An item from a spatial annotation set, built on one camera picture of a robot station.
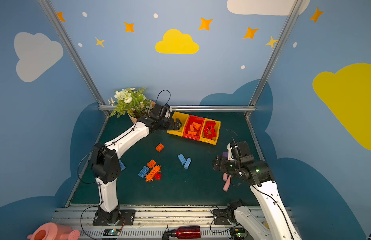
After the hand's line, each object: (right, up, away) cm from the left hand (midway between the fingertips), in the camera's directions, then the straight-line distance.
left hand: (177, 124), depth 90 cm
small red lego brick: (-11, -31, -3) cm, 33 cm away
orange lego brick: (-16, -25, +2) cm, 30 cm away
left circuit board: (-31, -53, -19) cm, 64 cm away
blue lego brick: (+6, -25, +3) cm, 26 cm away
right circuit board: (+31, -54, -19) cm, 65 cm away
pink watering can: (-50, -46, -29) cm, 74 cm away
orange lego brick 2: (+10, -6, +18) cm, 21 cm away
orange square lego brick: (-13, -16, +11) cm, 23 cm away
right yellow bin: (+17, -10, +12) cm, 23 cm away
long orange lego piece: (-13, -28, 0) cm, 31 cm away
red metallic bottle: (+6, -50, -23) cm, 55 cm away
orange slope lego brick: (+14, -1, +21) cm, 25 cm away
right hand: (+23, -19, -19) cm, 35 cm away
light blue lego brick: (+3, -22, +5) cm, 23 cm away
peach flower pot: (-29, +3, +6) cm, 30 cm away
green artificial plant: (-28, +14, 0) cm, 31 cm away
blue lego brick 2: (-20, -29, -2) cm, 35 cm away
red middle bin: (+9, +4, +21) cm, 23 cm away
